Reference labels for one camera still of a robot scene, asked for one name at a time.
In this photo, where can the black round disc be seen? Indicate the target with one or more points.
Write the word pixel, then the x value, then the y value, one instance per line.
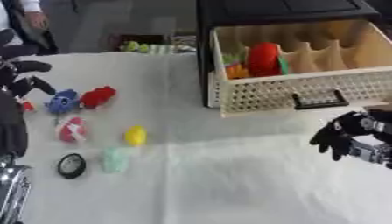
pixel 71 166

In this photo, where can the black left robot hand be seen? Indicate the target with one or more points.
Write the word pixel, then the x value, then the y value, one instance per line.
pixel 11 116

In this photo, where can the dark bin with toys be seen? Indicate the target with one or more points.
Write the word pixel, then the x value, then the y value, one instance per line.
pixel 148 43

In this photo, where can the blue soft toy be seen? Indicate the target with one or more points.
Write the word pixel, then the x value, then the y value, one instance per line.
pixel 63 101

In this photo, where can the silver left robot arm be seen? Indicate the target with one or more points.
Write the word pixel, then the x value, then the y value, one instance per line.
pixel 12 189

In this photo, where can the pale compartment drawer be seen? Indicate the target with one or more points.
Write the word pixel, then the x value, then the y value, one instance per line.
pixel 301 87

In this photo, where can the orange toy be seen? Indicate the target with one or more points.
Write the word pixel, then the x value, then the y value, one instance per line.
pixel 236 71

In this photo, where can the red round soft toy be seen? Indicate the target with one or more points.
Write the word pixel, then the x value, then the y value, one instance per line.
pixel 263 59

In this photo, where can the mint green soft toy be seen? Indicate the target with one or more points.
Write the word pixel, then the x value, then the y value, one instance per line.
pixel 115 159

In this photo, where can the small red and white toy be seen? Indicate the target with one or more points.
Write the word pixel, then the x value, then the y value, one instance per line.
pixel 25 105

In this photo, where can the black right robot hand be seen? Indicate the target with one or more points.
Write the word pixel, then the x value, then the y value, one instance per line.
pixel 341 131

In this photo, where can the yellow toy lemon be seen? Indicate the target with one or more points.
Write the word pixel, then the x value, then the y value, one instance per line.
pixel 135 135

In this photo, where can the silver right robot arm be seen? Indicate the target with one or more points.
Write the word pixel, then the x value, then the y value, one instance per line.
pixel 371 149

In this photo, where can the pink and white soft toy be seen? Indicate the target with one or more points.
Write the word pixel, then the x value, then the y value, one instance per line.
pixel 71 129

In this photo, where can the person's hand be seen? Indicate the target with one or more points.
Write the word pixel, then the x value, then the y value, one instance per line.
pixel 37 19

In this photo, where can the person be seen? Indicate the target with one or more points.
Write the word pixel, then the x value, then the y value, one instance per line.
pixel 20 23

